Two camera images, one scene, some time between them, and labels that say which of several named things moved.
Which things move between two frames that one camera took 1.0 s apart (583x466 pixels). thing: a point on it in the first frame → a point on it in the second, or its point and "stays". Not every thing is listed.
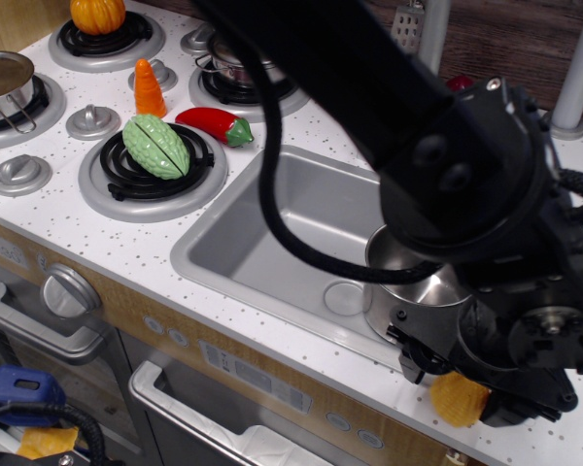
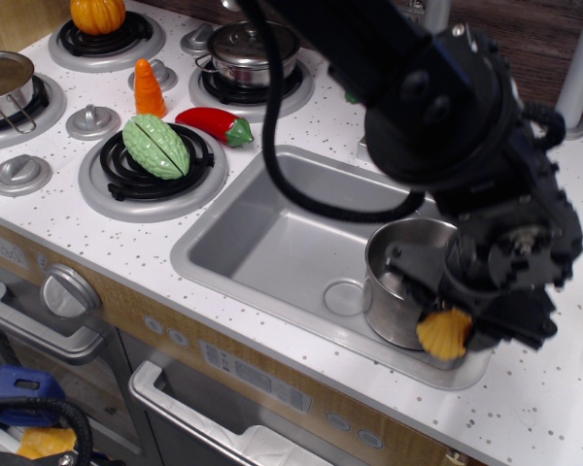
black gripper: x=537 y=315 → x=512 y=227
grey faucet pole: x=433 y=32 stays
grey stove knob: x=20 y=175 stays
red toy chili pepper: x=219 y=123 stays
